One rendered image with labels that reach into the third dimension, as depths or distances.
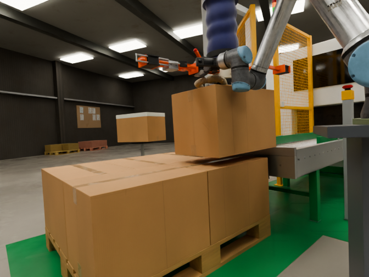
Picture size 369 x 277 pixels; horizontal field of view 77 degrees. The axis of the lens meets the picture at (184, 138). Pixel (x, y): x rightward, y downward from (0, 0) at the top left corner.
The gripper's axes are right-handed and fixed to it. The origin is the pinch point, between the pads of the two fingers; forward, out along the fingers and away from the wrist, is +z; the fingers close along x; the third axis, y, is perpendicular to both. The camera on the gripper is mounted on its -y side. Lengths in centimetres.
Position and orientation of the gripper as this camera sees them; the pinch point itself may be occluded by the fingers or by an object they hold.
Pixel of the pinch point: (194, 68)
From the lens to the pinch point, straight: 147.4
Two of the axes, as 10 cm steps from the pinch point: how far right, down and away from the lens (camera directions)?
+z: -6.5, -0.1, 7.6
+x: -0.4, -10.0, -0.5
